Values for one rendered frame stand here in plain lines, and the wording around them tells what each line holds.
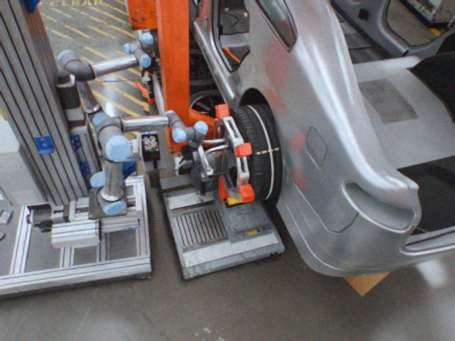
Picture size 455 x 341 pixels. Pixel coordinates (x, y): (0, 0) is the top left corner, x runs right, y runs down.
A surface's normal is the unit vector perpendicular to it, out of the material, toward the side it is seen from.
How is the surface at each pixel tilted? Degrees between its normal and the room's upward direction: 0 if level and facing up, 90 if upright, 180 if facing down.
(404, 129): 22
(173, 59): 90
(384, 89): 1
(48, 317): 0
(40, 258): 0
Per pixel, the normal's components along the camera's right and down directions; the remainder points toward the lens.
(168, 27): 0.31, 0.74
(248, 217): 0.07, -0.65
